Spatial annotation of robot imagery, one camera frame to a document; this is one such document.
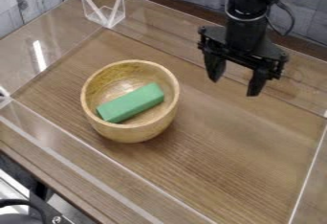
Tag clear acrylic tray walls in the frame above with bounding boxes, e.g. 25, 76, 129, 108
0, 0, 327, 224

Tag black metal table bracket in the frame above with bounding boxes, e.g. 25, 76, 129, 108
29, 187, 94, 224

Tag black cable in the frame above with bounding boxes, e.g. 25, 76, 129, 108
0, 196, 45, 224

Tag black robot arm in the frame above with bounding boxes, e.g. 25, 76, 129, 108
198, 0, 295, 97

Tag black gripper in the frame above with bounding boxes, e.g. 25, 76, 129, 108
198, 15, 289, 97

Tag clear acrylic corner bracket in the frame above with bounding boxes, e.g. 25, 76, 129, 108
82, 0, 126, 29

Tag green rectangular block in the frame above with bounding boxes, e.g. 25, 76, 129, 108
97, 82, 165, 123

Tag wooden bowl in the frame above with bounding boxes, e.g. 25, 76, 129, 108
81, 59, 181, 144

